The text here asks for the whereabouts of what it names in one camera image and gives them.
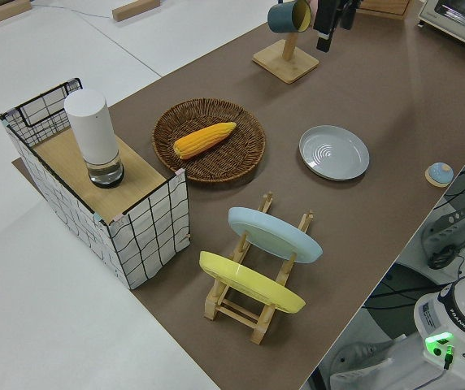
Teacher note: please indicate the gray stand foot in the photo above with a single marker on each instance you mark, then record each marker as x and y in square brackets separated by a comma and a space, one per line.
[452, 221]
[358, 353]

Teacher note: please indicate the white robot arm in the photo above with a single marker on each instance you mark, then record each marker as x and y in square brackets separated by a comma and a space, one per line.
[460, 317]

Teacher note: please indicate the wooden plate rack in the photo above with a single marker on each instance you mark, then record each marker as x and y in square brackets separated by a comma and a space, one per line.
[259, 331]

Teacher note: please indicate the light blue plate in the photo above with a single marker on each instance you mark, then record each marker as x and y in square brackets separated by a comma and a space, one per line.
[273, 235]

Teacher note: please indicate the brown wicker basket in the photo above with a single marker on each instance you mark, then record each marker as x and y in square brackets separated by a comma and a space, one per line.
[224, 164]

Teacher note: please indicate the wooden mug tree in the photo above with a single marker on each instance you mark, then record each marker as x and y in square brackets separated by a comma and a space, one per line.
[285, 67]

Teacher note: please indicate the yellow corn cob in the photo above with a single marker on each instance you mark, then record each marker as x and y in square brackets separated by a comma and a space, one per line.
[204, 140]

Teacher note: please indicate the yellow plate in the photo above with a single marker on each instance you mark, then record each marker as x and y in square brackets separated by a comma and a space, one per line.
[249, 280]

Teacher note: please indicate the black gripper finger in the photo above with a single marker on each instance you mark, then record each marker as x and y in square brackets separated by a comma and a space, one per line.
[348, 14]
[325, 24]

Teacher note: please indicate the wooden block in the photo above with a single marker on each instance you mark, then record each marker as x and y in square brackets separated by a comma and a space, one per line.
[1, 12]
[135, 10]

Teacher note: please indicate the gray ceramic plate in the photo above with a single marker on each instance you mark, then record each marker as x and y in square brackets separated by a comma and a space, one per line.
[334, 152]

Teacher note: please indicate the white cylinder with clear base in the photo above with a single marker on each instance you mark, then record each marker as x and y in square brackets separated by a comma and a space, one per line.
[90, 126]

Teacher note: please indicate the blue bell on wooden base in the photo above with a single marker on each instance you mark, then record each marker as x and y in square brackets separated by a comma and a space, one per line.
[440, 172]

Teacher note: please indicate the large wooden box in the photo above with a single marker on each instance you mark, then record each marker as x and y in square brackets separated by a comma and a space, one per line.
[387, 6]

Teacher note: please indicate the brown table mat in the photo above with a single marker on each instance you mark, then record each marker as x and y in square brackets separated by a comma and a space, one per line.
[379, 101]

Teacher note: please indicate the teal mug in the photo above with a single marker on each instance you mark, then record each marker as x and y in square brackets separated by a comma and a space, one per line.
[281, 18]

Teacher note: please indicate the white toaster oven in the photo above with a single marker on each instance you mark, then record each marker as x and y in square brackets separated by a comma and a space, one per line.
[460, 16]

